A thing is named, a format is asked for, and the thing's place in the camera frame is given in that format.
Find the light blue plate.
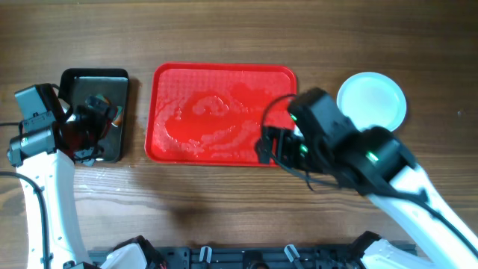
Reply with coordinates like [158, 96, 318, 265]
[336, 72, 407, 132]

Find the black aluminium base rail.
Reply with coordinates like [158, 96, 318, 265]
[86, 243, 419, 269]

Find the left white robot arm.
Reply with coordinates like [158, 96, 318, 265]
[7, 84, 119, 268]

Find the red plastic serving tray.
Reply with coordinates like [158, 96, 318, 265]
[144, 62, 297, 167]

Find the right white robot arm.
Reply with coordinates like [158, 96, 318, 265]
[256, 88, 477, 268]

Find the orange green scrub sponge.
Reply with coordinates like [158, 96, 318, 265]
[96, 94, 124, 128]

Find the black water tray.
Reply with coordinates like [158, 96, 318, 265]
[59, 68, 130, 165]

